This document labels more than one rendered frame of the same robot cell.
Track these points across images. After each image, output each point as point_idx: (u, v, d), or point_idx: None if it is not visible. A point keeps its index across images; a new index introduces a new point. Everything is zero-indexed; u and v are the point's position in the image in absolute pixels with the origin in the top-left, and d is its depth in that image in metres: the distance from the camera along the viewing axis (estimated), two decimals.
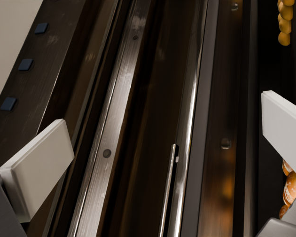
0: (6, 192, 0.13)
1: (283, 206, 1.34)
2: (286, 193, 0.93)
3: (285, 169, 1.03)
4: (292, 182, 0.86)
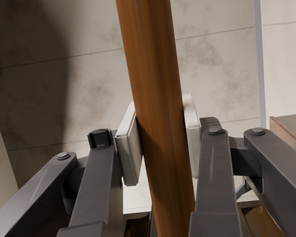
0: (119, 158, 0.15)
1: None
2: None
3: None
4: None
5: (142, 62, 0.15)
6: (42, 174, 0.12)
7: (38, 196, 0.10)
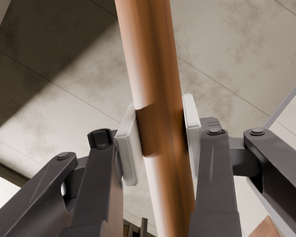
0: (119, 158, 0.15)
1: None
2: None
3: None
4: None
5: (142, 62, 0.15)
6: (42, 174, 0.12)
7: (38, 196, 0.10)
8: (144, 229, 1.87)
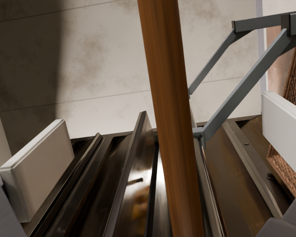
0: (6, 192, 0.13)
1: None
2: None
3: None
4: None
5: (159, 63, 0.21)
6: None
7: None
8: (141, 116, 1.68)
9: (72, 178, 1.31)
